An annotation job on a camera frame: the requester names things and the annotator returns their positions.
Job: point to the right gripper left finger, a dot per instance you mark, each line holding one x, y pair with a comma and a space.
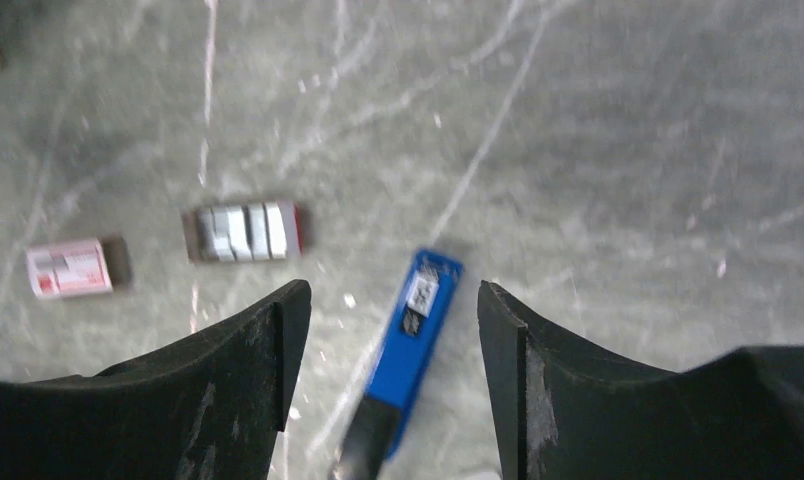
208, 406

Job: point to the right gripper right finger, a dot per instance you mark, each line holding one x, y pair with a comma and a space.
566, 408

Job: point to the blue stapler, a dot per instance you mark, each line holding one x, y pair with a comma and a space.
381, 416

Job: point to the staple tray with staples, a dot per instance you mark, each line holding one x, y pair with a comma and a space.
243, 232

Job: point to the red white staple box sleeve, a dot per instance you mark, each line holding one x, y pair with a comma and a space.
83, 267

